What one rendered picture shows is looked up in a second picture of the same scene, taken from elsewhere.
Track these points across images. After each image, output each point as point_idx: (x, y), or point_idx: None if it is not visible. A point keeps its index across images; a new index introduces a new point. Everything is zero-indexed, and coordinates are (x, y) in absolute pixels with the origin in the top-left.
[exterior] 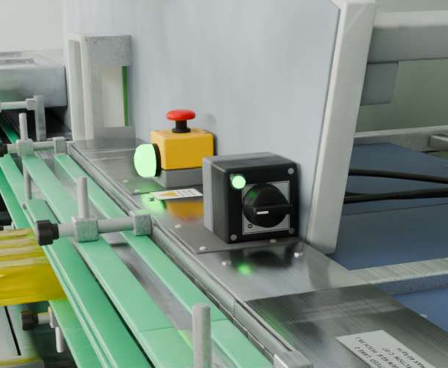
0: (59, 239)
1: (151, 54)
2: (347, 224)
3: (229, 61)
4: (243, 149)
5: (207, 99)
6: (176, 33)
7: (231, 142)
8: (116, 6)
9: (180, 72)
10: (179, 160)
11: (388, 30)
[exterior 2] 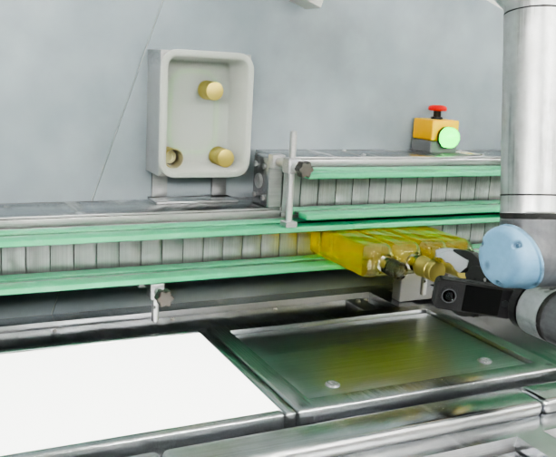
0: (432, 208)
1: (302, 72)
2: None
3: (463, 73)
4: (474, 121)
5: (425, 98)
6: (371, 56)
7: (458, 120)
8: (178, 23)
9: (375, 83)
10: None
11: None
